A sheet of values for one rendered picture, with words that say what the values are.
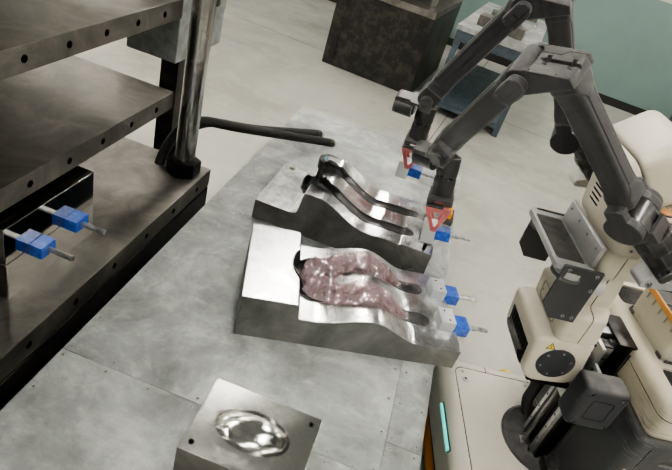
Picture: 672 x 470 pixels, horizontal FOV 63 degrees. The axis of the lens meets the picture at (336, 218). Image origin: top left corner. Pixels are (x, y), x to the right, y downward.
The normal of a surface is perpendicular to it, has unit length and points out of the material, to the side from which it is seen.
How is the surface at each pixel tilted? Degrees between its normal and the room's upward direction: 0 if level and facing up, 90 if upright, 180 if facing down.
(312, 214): 90
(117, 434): 0
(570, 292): 90
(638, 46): 90
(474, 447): 0
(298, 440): 0
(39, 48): 90
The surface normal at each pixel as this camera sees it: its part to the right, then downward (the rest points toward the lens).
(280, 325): 0.04, 0.56
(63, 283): 0.26, -0.81
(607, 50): -0.37, 0.43
